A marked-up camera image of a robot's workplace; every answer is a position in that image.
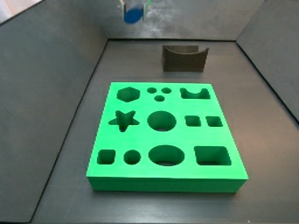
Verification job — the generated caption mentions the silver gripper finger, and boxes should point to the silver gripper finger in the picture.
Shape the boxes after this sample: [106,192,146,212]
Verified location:
[143,0,154,21]
[118,0,127,13]

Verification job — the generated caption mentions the blue oval cylinder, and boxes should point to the blue oval cylinder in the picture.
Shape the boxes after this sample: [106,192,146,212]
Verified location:
[125,4,145,24]

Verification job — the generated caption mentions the dark curved fixture cradle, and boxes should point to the dark curved fixture cradle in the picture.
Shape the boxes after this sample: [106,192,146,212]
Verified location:
[163,45,210,73]

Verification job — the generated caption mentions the green foam shape-sorter block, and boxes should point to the green foam shape-sorter block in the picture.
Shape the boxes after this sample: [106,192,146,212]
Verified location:
[87,82,249,193]

